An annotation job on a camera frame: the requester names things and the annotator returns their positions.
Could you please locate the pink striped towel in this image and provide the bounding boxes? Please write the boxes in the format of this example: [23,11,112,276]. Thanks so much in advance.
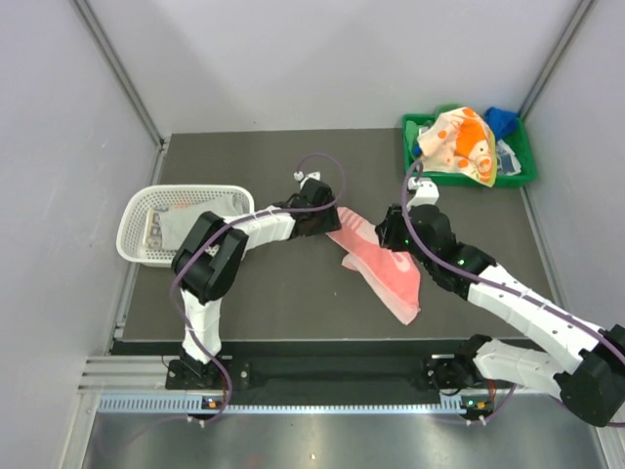
[328,207,421,325]

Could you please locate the grey white towel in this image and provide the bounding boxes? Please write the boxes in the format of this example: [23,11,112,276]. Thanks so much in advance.
[159,194,245,250]

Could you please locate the colourful rabbit print towel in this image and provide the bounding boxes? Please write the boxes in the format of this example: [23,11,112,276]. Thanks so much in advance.
[141,203,193,267]

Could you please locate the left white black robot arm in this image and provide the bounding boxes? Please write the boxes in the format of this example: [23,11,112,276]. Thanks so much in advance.
[171,176,341,388]

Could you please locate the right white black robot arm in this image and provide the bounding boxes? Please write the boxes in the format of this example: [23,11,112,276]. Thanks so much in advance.
[374,204,624,427]

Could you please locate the orange cream patterned towel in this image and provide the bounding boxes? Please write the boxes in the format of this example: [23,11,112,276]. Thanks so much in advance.
[415,107,497,188]

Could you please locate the blue white patterned cloth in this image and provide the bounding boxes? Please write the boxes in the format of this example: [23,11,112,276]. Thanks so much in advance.
[496,139,521,176]

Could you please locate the green plastic bin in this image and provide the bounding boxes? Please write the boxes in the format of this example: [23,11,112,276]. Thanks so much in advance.
[401,113,537,189]

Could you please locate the green cloth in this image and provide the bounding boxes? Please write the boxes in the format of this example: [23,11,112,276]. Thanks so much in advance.
[434,103,464,116]

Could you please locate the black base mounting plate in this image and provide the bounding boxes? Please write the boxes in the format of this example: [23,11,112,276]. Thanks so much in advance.
[166,353,487,394]

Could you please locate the white perforated plastic basket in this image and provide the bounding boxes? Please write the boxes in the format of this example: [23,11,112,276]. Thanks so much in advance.
[116,185,255,267]

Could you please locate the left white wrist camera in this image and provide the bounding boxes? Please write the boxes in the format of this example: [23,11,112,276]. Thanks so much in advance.
[293,170,321,184]

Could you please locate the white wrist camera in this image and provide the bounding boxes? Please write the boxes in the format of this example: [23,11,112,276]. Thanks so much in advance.
[406,177,439,210]
[293,170,321,184]

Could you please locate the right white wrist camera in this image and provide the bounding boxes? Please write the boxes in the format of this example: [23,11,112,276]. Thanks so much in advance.
[406,177,439,210]

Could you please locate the grey slotted cable duct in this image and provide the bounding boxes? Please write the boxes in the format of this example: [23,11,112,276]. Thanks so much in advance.
[97,394,494,415]

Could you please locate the aluminium frame rail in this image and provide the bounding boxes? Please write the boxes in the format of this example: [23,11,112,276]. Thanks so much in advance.
[78,356,176,393]

